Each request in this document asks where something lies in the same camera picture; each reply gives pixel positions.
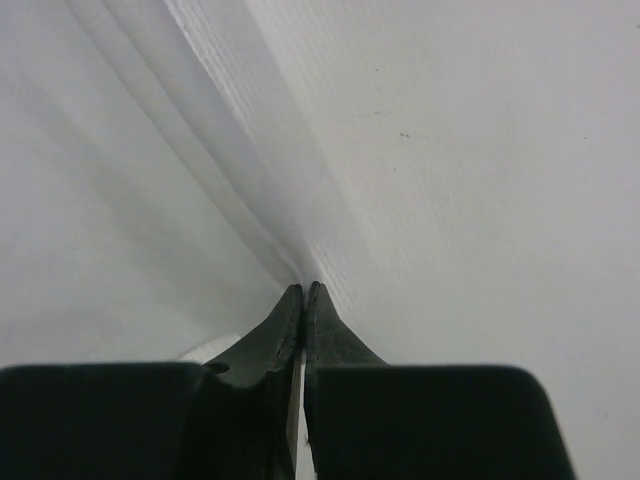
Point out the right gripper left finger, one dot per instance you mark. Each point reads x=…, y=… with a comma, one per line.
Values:
x=228, y=418

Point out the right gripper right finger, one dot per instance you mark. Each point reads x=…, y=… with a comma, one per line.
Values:
x=367, y=419

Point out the white skirt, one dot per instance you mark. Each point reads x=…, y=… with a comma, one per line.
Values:
x=122, y=235

